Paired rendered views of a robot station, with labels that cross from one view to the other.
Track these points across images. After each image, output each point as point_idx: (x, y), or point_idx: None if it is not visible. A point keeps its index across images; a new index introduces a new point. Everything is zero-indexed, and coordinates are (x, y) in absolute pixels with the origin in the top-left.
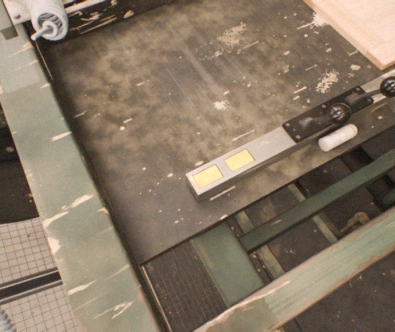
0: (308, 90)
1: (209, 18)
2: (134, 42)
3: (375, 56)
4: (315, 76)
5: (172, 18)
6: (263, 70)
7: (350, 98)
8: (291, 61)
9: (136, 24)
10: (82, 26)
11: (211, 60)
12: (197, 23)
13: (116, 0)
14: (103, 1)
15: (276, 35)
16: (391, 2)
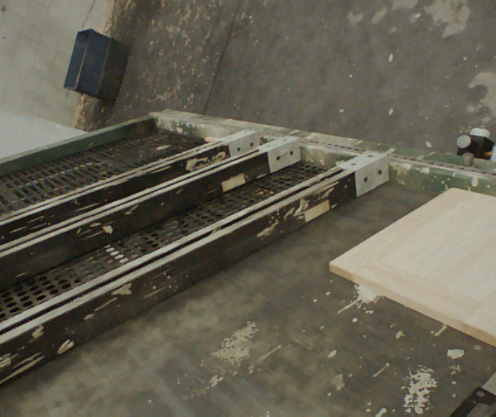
0: (391, 414)
1: (197, 326)
2: (70, 391)
3: (479, 328)
4: (394, 383)
5: (137, 337)
6: (300, 394)
7: (476, 416)
8: (344, 366)
9: (78, 360)
10: None
11: (204, 395)
12: (178, 337)
13: (41, 329)
14: (17, 335)
15: (308, 330)
16: (459, 249)
